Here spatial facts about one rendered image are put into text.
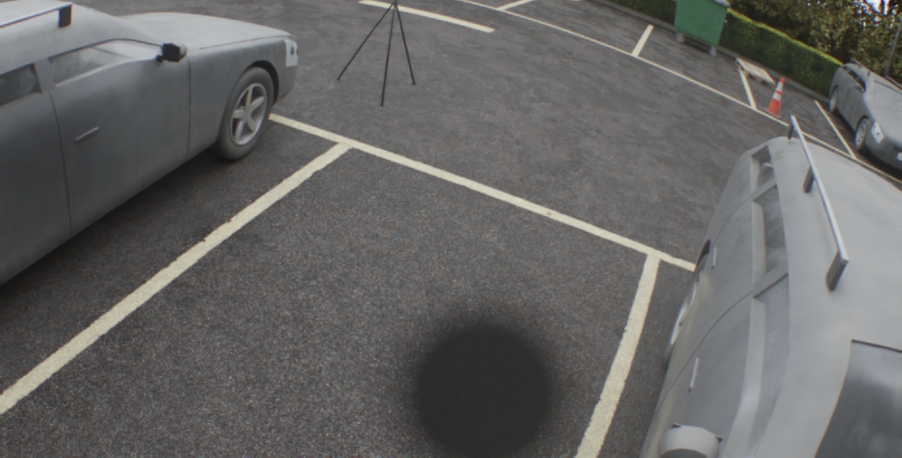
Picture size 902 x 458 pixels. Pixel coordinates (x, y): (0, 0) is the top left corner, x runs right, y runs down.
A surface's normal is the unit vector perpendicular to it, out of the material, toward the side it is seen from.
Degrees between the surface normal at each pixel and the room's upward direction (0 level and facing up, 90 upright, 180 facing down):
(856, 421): 31
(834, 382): 26
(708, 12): 94
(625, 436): 0
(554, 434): 0
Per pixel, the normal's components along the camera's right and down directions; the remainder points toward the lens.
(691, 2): -0.35, 0.46
